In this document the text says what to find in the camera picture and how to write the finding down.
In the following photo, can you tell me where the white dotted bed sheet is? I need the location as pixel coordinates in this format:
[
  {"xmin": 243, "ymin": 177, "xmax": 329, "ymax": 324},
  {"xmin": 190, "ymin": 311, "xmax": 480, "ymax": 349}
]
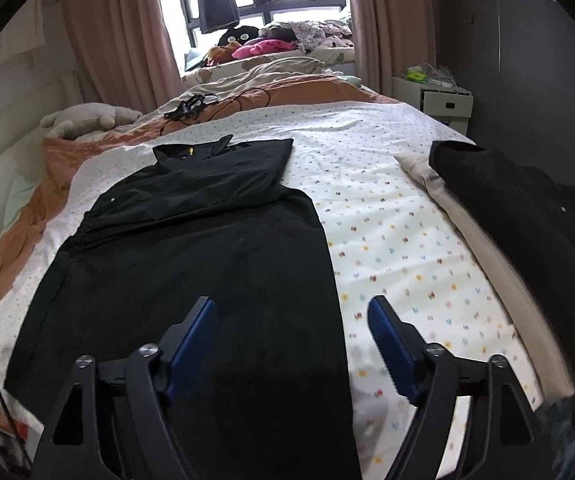
[{"xmin": 0, "ymin": 101, "xmax": 543, "ymax": 480}]

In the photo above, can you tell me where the pale sheer curtain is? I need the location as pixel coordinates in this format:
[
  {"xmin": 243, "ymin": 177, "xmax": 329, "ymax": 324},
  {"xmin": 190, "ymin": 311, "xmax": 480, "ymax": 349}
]
[{"xmin": 0, "ymin": 0, "xmax": 48, "ymax": 68}]

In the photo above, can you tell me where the grey plush toy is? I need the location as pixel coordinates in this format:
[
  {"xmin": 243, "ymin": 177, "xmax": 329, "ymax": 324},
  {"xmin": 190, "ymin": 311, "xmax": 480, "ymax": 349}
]
[{"xmin": 40, "ymin": 102, "xmax": 143, "ymax": 141}]

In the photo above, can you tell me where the beige patterned duvet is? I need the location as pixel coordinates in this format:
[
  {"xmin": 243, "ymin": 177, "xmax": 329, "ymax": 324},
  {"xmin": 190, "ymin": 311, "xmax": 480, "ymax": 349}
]
[{"xmin": 182, "ymin": 57, "xmax": 363, "ymax": 96}]

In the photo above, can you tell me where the white nightstand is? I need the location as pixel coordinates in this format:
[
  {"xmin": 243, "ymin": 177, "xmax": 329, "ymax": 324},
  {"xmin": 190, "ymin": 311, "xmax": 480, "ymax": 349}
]
[{"xmin": 392, "ymin": 76, "xmax": 474, "ymax": 127}]

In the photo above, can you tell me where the clear plastic packaging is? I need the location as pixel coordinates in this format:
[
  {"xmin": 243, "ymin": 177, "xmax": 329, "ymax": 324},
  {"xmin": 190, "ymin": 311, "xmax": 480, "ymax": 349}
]
[{"xmin": 417, "ymin": 62, "xmax": 456, "ymax": 89}]

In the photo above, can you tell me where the pale green pillow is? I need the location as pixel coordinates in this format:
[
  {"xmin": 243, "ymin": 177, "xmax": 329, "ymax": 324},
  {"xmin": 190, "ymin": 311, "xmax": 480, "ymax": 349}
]
[{"xmin": 0, "ymin": 172, "xmax": 41, "ymax": 286}]

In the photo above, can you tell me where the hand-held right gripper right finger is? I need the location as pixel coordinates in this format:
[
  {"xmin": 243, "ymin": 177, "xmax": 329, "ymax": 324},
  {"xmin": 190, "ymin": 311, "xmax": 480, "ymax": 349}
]
[{"xmin": 369, "ymin": 295, "xmax": 551, "ymax": 480}]

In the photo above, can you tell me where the black plush toy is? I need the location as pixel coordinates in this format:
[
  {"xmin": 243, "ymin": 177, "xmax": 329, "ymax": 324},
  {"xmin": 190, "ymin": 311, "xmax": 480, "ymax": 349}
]
[{"xmin": 218, "ymin": 22, "xmax": 266, "ymax": 49}]

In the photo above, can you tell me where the brown plush toy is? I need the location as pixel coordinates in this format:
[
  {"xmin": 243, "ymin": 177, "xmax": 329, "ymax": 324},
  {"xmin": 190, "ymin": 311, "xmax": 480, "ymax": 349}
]
[{"xmin": 206, "ymin": 42, "xmax": 236, "ymax": 64}]

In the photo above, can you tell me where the black clothes stack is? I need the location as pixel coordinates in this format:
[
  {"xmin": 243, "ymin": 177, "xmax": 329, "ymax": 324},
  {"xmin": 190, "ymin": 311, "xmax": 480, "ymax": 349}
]
[{"xmin": 428, "ymin": 140, "xmax": 575, "ymax": 436}]

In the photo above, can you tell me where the window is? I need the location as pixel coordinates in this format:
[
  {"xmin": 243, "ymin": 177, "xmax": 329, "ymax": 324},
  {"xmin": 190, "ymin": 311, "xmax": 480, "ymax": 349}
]
[{"xmin": 155, "ymin": 0, "xmax": 355, "ymax": 68}]

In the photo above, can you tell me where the cream blanket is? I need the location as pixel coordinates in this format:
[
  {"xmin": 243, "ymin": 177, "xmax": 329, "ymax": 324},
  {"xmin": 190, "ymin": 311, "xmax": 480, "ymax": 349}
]
[{"xmin": 395, "ymin": 152, "xmax": 575, "ymax": 401}]

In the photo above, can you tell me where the orange blanket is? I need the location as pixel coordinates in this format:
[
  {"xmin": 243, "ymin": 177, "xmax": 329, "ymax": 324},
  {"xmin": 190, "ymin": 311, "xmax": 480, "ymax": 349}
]
[{"xmin": 0, "ymin": 74, "xmax": 398, "ymax": 311}]

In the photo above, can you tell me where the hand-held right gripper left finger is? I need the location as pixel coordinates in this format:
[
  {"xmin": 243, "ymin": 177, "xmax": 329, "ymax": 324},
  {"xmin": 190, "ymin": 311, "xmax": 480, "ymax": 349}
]
[{"xmin": 32, "ymin": 296, "xmax": 218, "ymax": 480}]

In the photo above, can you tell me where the floral cloth pile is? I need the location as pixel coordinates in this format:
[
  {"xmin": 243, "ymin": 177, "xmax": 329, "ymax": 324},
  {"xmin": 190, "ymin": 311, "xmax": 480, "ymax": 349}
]
[{"xmin": 287, "ymin": 19, "xmax": 355, "ymax": 54}]

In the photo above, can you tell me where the pile of clothes on sill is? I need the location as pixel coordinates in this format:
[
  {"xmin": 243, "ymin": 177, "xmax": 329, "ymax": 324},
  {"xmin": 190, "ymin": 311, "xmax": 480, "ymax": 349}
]
[{"xmin": 182, "ymin": 47, "xmax": 355, "ymax": 86}]

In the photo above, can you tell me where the black cable bundle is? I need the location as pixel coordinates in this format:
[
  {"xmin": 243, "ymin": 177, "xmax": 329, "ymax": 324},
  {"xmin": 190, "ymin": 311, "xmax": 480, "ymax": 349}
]
[{"xmin": 160, "ymin": 87, "xmax": 273, "ymax": 123}]

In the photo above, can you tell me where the black jacket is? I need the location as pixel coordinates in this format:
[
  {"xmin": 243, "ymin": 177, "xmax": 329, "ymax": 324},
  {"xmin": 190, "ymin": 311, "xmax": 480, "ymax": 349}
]
[{"xmin": 4, "ymin": 135, "xmax": 355, "ymax": 480}]

